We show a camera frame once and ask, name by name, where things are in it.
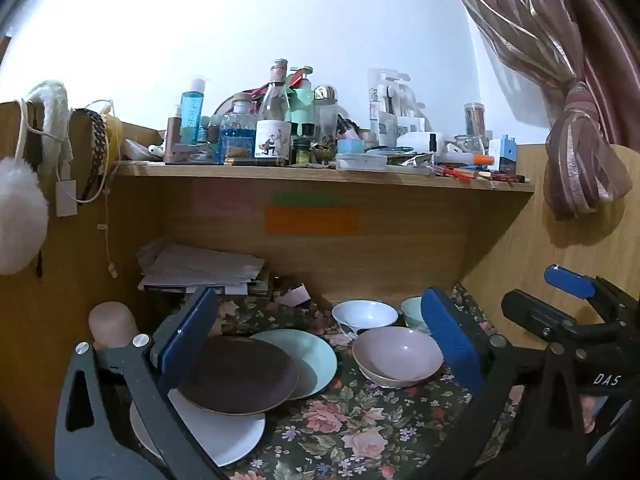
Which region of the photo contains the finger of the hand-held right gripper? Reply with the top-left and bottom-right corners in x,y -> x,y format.
544,264 -> 616,303
501,289 -> 601,347

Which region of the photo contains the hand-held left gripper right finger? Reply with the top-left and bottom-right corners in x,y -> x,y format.
421,287 -> 591,480

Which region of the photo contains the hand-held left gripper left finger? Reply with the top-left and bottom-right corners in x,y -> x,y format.
54,286 -> 236,480

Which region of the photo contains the mint green bowl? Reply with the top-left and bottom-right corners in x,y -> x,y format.
400,296 -> 432,333

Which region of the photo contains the pink bowl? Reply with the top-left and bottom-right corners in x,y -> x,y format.
352,326 -> 445,388

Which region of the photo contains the brown plate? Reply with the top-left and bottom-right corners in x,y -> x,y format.
177,335 -> 300,417

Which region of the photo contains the white bowl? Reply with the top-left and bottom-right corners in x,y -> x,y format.
331,300 -> 399,336

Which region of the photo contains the white plate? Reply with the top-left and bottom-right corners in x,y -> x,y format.
129,387 -> 267,468

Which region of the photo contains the mint green plate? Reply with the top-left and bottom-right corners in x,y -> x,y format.
248,328 -> 339,401

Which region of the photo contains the stack of white papers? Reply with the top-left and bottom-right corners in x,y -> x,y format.
136,240 -> 268,295

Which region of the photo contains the pink mug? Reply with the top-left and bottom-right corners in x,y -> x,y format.
89,301 -> 140,351

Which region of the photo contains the wooden desk hutch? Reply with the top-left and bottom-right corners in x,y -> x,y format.
0,100 -> 640,480

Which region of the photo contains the white folded card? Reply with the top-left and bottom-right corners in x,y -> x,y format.
276,285 -> 312,307

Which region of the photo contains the floral tablecloth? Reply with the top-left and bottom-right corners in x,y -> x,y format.
150,282 -> 526,480

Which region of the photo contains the pink sticky note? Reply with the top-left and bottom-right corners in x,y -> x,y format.
215,191 -> 255,217

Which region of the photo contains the blue and white box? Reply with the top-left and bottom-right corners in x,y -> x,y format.
487,135 -> 518,173

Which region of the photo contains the orange sticky note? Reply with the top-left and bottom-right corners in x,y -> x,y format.
265,205 -> 361,236

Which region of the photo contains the green sticky note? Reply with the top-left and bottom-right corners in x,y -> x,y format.
272,194 -> 341,207

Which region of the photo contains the white charger plug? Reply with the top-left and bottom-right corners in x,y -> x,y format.
56,180 -> 77,217

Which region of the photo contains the tall jar with sticks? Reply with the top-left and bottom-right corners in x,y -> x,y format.
463,102 -> 487,137

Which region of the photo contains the clear plastic case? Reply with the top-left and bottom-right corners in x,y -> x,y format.
335,153 -> 388,171

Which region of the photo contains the brown cosmetic tube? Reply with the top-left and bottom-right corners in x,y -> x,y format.
166,105 -> 182,161

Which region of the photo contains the black lace headband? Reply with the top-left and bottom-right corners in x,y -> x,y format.
82,108 -> 108,202

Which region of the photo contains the square blue liquid bottle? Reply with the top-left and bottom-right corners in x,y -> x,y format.
218,92 -> 257,165

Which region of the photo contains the white fluffy pompom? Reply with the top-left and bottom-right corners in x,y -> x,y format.
0,156 -> 49,276

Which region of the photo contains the yellow hair band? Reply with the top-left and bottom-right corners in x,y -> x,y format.
99,104 -> 124,162

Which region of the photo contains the clear glass bottle with label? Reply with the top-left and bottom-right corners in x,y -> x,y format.
254,59 -> 293,167

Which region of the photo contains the blue pump bottle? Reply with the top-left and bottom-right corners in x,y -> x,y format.
180,76 -> 207,146

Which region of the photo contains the striped pink curtain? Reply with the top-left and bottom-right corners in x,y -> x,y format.
440,0 -> 640,222

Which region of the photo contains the green pump bottle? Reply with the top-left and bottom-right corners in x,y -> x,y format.
287,65 -> 316,136

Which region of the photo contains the white fluffy headband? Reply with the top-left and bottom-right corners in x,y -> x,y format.
22,80 -> 73,173

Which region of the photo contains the white cable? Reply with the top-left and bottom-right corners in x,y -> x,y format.
15,99 -> 120,279

